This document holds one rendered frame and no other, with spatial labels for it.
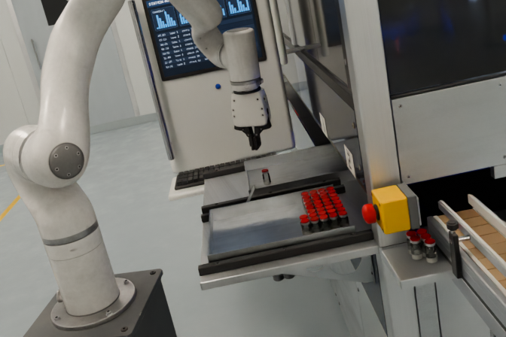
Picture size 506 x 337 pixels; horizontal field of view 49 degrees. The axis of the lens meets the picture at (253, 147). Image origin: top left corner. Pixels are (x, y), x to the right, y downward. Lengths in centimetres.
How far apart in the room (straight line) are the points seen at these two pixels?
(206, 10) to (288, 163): 66
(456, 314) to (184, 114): 123
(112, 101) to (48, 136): 577
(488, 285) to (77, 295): 81
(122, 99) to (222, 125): 476
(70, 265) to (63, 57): 43
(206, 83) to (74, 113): 102
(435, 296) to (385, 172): 33
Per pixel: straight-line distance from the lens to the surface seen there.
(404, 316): 137
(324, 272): 140
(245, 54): 147
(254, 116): 152
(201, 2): 139
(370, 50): 113
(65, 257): 125
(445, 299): 139
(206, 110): 215
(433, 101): 119
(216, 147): 219
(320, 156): 185
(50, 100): 118
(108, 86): 687
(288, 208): 151
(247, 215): 152
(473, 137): 124
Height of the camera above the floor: 150
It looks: 17 degrees down
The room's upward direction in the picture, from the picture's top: 12 degrees counter-clockwise
